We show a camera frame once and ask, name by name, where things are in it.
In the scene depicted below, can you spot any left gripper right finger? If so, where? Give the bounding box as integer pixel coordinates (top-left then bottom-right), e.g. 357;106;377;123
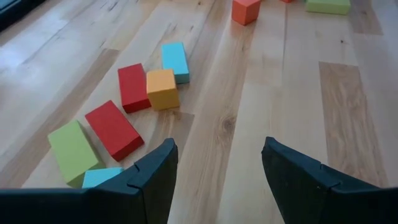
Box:
261;136;398;224

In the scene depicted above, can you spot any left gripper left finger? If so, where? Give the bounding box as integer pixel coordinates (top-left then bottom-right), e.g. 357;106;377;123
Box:
0;138;179;224

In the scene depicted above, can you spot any teal small cube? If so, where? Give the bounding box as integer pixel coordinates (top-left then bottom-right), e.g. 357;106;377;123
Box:
81;166;125;189

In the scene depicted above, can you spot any light green rectangular block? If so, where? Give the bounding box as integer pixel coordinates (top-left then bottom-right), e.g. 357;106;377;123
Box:
47;119;105;189

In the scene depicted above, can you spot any red rectangular block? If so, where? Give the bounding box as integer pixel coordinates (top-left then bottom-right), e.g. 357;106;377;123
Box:
117;62;152;114
84;99;146;162

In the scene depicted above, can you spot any orange small cube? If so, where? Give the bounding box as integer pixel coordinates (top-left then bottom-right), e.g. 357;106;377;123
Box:
146;68;181;111

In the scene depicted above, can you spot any light blue long block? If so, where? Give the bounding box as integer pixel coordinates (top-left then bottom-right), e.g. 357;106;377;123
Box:
160;42;191;85

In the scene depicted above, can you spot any green long block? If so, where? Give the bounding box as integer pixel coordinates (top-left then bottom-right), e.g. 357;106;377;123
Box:
304;0;352;16

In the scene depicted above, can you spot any red small cube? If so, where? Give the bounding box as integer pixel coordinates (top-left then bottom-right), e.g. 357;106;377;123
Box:
231;0;262;27

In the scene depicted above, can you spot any black aluminium table frame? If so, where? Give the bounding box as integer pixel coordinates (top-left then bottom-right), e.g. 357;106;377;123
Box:
0;0;47;32

